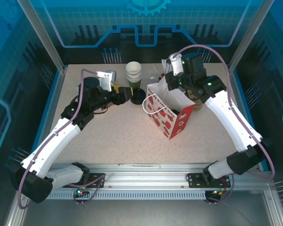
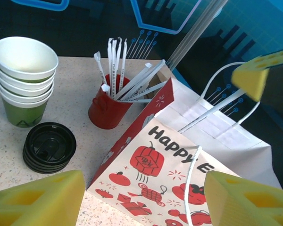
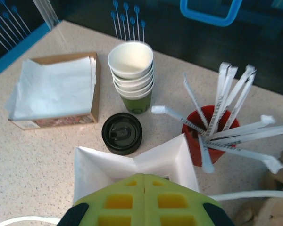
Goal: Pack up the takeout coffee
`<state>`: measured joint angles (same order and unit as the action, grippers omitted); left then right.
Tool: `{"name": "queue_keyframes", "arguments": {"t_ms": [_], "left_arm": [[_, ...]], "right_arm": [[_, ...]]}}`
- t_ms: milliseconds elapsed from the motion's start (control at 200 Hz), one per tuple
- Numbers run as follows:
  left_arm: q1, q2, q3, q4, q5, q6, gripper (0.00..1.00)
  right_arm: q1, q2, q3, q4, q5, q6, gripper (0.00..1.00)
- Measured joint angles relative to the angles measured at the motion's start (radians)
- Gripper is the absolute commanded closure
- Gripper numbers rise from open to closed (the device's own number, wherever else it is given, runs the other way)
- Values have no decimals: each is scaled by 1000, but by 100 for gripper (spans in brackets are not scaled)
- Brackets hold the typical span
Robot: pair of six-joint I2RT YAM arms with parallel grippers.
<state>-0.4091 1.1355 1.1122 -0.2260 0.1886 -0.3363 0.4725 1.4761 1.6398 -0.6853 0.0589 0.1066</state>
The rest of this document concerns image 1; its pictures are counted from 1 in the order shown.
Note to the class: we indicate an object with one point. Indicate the white straws bundle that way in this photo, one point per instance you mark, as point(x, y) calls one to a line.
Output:
point(164, 66)

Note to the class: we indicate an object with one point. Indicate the aluminium frame post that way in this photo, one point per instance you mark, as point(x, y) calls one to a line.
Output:
point(43, 35)
point(255, 23)

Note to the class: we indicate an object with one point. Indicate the brown pulp carrier stack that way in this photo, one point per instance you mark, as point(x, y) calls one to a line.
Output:
point(195, 103)

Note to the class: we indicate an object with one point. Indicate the small LED connector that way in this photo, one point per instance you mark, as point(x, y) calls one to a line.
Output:
point(80, 191)
point(217, 192)

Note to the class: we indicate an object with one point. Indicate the green paper cup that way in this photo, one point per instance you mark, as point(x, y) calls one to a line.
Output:
point(135, 84)

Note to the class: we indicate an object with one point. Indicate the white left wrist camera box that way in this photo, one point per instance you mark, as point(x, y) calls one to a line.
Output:
point(106, 81)

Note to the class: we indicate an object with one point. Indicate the aluminium table rail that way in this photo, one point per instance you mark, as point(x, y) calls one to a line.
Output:
point(143, 174)

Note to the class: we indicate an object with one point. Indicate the white red-printed paper bag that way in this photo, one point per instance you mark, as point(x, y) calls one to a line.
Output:
point(177, 99)

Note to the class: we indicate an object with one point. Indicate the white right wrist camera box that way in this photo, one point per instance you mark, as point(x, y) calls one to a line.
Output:
point(178, 67)

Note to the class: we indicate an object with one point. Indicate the white paper cup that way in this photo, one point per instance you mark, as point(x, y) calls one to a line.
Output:
point(134, 76)
point(133, 67)
point(134, 79)

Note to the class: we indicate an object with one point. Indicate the black plastic lid stack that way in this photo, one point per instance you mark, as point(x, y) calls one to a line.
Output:
point(138, 97)

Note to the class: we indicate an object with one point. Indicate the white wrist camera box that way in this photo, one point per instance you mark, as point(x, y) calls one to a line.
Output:
point(106, 81)
point(178, 67)

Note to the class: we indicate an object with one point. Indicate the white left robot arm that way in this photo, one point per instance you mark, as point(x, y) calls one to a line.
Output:
point(52, 141)

